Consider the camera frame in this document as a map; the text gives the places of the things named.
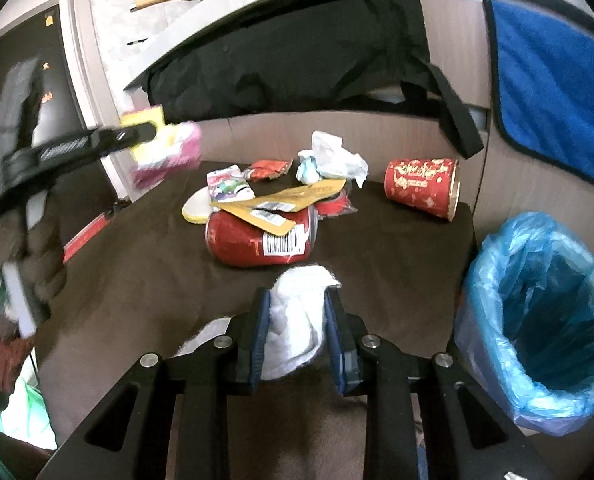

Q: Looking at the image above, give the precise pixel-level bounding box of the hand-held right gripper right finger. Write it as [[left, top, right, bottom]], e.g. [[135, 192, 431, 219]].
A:
[[324, 287, 558, 480]]

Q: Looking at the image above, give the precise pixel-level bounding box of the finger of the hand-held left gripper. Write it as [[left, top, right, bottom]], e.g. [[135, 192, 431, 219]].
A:
[[93, 122, 160, 155]]

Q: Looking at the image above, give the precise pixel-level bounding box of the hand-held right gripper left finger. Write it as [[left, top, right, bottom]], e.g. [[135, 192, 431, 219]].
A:
[[37, 287, 272, 480]]

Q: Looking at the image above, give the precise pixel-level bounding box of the white tissue wad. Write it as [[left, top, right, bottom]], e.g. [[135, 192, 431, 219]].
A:
[[177, 265, 342, 381]]

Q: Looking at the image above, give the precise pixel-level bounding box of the pink and yellow packet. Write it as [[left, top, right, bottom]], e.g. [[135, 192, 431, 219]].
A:
[[119, 105, 202, 188]]

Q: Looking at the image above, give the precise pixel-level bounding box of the cartoon print tissue pack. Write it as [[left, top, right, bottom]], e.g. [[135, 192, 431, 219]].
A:
[[207, 165, 255, 206]]

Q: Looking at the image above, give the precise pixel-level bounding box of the light blue bag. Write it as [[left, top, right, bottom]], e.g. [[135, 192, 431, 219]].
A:
[[452, 211, 594, 436]]

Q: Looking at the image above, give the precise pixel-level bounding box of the black panel with stickers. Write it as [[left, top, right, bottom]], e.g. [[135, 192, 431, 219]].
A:
[[0, 5, 88, 173]]

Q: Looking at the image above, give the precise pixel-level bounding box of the yellow rimmed round pad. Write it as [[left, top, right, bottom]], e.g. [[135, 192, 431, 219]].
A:
[[182, 186, 222, 225]]

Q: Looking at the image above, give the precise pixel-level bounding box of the crushed red can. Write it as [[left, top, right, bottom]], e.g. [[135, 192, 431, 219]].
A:
[[205, 205, 320, 268]]

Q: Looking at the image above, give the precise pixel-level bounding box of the red strip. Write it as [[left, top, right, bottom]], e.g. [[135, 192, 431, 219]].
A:
[[62, 210, 114, 262]]

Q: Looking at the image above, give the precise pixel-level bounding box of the brown table cloth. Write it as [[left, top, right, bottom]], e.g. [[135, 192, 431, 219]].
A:
[[32, 160, 478, 480]]

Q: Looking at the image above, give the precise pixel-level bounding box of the small red packet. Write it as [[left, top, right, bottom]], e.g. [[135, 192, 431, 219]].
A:
[[317, 187, 358, 218]]

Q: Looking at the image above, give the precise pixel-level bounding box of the yellow flat wrapper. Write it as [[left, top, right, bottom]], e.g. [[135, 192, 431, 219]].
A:
[[212, 182, 350, 237]]

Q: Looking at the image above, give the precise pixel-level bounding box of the red sachet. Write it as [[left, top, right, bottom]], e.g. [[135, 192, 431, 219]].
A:
[[242, 159, 294, 182]]

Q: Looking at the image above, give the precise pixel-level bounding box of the blue and white crumpled paper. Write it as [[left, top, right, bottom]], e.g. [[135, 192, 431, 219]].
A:
[[297, 149, 322, 184]]

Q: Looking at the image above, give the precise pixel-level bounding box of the black bag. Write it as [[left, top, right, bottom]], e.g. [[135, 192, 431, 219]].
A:
[[142, 0, 485, 158]]

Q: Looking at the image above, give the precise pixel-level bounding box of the white crumpled tissue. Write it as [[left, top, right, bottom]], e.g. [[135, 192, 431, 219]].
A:
[[311, 130, 370, 188]]

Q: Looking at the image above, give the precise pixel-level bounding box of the green plastic bag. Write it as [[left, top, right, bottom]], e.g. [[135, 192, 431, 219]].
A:
[[0, 375, 58, 451]]

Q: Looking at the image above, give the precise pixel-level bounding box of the blue towel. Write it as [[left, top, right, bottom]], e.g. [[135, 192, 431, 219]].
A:
[[484, 0, 594, 196]]

